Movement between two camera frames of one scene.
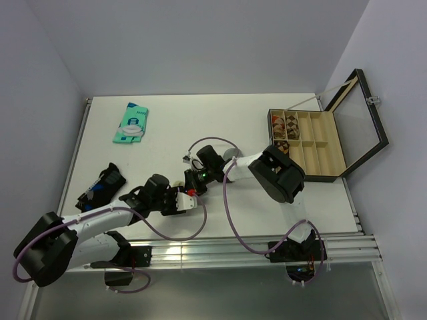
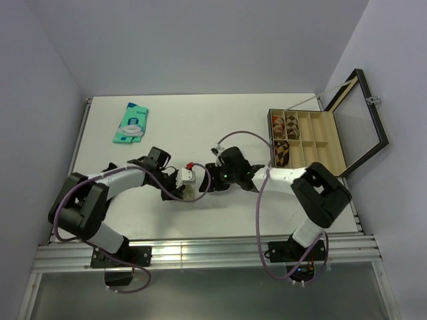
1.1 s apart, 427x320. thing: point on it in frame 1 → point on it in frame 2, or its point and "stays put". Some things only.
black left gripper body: (167, 204) → (168, 182)
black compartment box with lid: (326, 145) stays put
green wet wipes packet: (131, 125) stays put
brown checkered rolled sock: (292, 127) stays put
